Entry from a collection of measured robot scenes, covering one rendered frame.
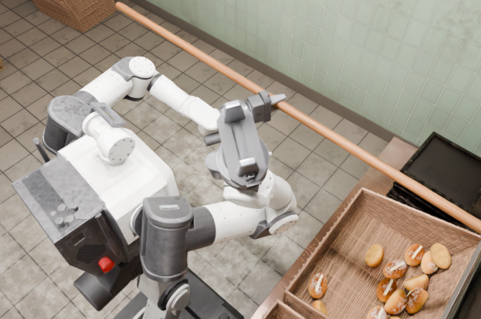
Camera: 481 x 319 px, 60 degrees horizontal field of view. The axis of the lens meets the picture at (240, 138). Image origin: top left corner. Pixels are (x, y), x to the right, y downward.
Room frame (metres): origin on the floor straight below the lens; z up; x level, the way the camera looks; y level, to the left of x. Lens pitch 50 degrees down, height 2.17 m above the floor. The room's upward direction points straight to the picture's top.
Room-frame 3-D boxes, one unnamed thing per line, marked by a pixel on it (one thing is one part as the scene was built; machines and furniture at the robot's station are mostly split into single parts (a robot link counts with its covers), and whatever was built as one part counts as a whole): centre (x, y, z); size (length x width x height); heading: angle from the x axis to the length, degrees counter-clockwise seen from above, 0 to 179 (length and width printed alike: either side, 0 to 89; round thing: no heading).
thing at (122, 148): (0.58, 0.28, 1.46); 0.10 x 0.07 x 0.09; 44
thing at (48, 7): (3.25, 1.47, 0.14); 0.56 x 0.49 x 0.28; 56
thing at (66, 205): (0.54, 0.33, 1.26); 0.34 x 0.30 x 0.36; 44
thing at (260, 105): (0.93, -0.03, 1.19); 0.12 x 0.10 x 0.13; 111
